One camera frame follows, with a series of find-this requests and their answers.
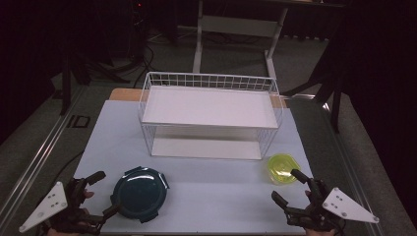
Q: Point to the black stand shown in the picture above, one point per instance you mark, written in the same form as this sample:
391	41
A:
335	108
66	88

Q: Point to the black floor bracket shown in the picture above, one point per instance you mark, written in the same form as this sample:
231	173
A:
78	121

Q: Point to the person's right hand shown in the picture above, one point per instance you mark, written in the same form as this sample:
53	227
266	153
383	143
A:
308	194

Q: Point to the person's left hand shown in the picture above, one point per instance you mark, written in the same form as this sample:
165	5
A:
88	194

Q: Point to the yellow-green plastic container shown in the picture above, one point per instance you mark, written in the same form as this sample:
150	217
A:
282	165

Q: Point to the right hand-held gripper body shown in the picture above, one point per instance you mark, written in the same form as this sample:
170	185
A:
344	205

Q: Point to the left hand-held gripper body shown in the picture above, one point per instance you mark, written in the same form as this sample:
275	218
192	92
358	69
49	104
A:
49	205

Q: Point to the pale table board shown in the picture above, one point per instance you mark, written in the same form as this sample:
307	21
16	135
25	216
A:
209	190

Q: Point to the dark equipment tower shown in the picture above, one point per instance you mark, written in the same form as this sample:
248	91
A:
139	29

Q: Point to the white metal desk frame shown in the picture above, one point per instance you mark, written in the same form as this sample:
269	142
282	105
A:
236	26

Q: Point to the metal floor rail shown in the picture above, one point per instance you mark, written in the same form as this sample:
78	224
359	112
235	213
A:
39	157
347	157

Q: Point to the round container with teal lid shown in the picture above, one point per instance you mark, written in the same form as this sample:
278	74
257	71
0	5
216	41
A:
139	195

